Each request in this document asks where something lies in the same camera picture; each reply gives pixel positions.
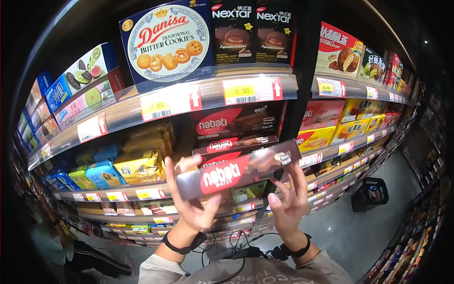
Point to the person's left hand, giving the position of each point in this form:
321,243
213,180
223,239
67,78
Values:
195,214

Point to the person's right hand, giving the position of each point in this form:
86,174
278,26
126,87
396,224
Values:
292,214

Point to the person's left fingers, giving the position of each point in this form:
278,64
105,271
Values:
171,177

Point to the person's left thumb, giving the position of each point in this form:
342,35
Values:
211,209

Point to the person's right thumb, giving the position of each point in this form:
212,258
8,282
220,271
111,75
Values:
275,206

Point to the person's right fingers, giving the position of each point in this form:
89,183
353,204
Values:
298,184

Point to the long brown wafer box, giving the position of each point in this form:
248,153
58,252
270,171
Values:
227,174

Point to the black wrist band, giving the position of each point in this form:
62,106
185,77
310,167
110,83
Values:
301,250
182,246

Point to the person's body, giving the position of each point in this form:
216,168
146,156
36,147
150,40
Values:
255,273

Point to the full shop shelf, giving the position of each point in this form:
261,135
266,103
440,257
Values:
170,106
422,220

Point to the black shopping basket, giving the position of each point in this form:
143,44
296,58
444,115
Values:
370,195

